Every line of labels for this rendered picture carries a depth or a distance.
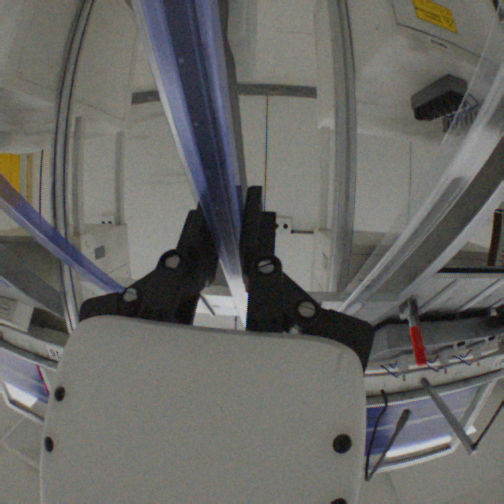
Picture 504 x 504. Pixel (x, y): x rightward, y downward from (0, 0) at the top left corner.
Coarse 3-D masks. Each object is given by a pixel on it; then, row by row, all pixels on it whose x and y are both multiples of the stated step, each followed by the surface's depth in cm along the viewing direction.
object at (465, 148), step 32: (480, 64) 4; (480, 96) 4; (480, 128) 5; (448, 160) 7; (480, 160) 6; (416, 192) 9; (448, 192) 8; (416, 224) 10; (384, 256) 12; (352, 288) 18
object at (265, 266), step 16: (256, 256) 10; (272, 256) 10; (256, 272) 10; (272, 272) 9; (256, 288) 9; (272, 288) 9; (256, 304) 9; (272, 304) 9; (256, 320) 8; (272, 320) 8
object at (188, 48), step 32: (160, 0) 3; (192, 0) 3; (160, 32) 4; (192, 32) 4; (160, 64) 5; (192, 64) 5; (224, 64) 5; (192, 96) 5; (224, 96) 6; (192, 128) 6; (224, 128) 6; (192, 160) 7; (224, 160) 7; (224, 192) 9; (224, 224) 10; (224, 256) 13
